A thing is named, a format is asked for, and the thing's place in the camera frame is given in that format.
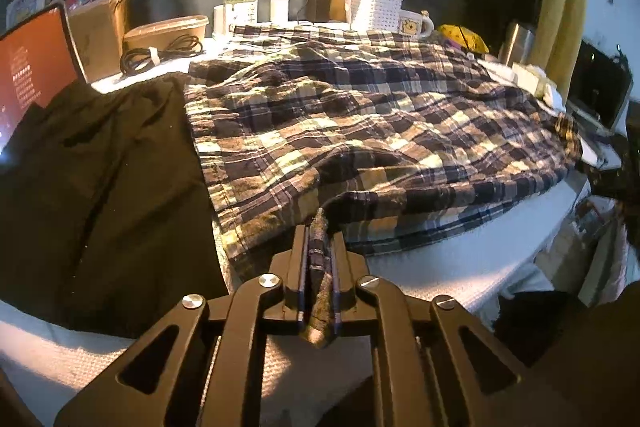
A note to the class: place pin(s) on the white printed mug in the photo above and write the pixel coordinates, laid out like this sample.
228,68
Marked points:
411,26

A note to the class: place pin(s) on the white slatted basket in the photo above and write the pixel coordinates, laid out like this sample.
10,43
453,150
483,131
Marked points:
372,12

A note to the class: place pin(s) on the brown lidded food container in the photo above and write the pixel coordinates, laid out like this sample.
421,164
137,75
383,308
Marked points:
165,29

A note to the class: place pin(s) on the black power adapter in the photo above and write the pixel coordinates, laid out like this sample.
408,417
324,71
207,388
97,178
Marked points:
318,9

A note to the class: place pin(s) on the black cloth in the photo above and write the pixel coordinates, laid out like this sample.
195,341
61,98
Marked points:
100,207

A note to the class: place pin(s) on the white textured table cover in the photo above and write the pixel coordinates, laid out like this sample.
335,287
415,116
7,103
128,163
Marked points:
450,267

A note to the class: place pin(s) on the printed paper box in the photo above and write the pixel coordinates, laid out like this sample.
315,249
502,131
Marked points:
35,2

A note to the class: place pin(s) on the white paper packet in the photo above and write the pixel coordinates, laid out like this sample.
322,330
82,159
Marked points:
535,82

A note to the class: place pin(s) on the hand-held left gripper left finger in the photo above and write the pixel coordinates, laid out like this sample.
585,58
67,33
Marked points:
300,267

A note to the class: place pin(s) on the plaid flannel shirt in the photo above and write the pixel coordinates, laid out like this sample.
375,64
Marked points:
375,132

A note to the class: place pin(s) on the white green milk carton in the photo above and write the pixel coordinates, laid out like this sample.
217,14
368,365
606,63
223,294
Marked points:
240,9

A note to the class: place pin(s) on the white charger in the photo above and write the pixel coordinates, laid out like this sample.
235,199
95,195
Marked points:
279,11

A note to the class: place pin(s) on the dark framed panel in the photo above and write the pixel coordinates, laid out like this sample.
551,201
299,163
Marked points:
597,82

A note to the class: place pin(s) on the yellow curtain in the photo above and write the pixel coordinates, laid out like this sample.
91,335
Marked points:
560,7

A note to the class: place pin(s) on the steel tumbler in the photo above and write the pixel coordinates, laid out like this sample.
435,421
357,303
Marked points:
515,44

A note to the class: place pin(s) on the tablet with red screen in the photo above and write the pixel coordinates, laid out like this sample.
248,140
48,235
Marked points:
35,67

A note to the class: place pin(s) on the brown cardboard box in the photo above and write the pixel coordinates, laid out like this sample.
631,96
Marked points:
100,37

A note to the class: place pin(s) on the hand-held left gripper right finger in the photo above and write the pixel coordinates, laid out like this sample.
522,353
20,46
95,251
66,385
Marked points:
336,272

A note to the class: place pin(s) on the yellow packet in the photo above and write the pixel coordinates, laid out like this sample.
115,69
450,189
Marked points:
462,38

